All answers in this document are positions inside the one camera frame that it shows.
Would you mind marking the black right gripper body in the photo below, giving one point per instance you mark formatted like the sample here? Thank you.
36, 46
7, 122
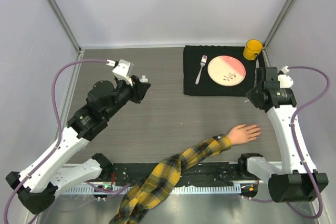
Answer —
258, 88

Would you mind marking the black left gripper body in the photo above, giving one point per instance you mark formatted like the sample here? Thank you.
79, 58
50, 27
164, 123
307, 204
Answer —
133, 96

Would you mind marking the clear nail polish bottle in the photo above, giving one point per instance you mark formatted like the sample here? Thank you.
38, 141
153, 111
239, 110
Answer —
144, 79

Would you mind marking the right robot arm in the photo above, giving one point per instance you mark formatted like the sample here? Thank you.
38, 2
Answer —
298, 179

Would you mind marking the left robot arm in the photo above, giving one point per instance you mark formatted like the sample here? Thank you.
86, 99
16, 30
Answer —
42, 182

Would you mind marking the mannequin hand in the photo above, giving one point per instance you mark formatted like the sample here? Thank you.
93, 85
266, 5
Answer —
243, 134

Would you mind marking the yellow mug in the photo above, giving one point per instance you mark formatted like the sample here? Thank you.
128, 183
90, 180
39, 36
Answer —
252, 49

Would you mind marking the pink and cream plate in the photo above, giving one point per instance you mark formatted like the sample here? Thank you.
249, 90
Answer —
226, 71

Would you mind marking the black cloth placemat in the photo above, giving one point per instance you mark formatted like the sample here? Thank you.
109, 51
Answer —
207, 87

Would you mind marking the silver fork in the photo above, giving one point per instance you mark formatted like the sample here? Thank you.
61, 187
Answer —
202, 64

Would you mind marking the yellow plaid shirt sleeve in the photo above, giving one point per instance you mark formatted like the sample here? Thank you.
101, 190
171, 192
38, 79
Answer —
158, 185

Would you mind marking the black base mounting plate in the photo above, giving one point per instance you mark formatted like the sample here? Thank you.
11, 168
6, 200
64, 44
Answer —
208, 174

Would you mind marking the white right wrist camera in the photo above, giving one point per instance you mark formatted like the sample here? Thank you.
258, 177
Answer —
285, 80

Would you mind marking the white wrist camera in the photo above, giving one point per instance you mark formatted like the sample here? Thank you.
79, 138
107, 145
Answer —
122, 70
285, 80

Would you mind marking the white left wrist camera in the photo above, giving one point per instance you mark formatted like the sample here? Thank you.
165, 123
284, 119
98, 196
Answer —
122, 70

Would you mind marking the aluminium frame rail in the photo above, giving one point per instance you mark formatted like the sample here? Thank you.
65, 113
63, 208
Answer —
295, 166

